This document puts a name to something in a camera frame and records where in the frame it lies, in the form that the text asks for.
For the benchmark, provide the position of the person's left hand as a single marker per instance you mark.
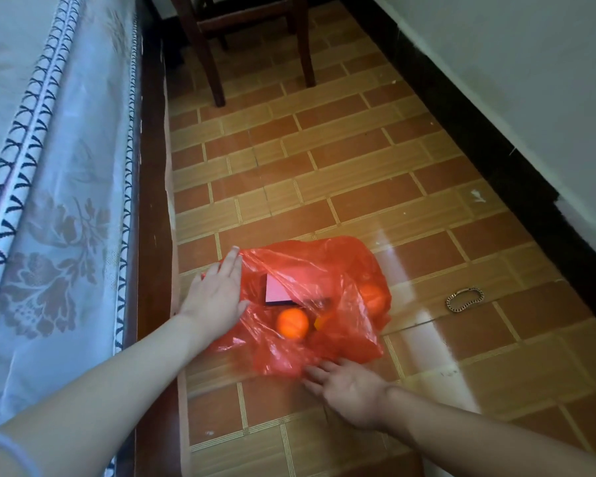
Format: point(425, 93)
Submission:
point(216, 298)

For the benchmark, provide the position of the person's right hand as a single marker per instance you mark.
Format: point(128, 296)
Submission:
point(355, 392)

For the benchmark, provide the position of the person's left forearm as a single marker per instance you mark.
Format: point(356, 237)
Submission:
point(99, 392)

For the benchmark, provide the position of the person's right forearm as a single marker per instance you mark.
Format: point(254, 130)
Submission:
point(486, 437)

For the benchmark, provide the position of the dark wooden chair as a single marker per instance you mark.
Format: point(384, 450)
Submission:
point(203, 49)

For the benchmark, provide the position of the small white scrap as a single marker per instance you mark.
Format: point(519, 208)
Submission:
point(478, 196)

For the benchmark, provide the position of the red plastic bag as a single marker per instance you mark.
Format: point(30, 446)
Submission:
point(337, 263)

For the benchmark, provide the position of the white quilted mattress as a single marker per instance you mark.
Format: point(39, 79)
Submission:
point(54, 193)

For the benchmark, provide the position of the small white blue box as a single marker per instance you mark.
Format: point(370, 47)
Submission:
point(283, 290)

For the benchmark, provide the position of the small orange fruit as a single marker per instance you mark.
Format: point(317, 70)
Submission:
point(372, 298)
point(293, 323)

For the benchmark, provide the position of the black baseboard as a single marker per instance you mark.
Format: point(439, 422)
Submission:
point(501, 158)

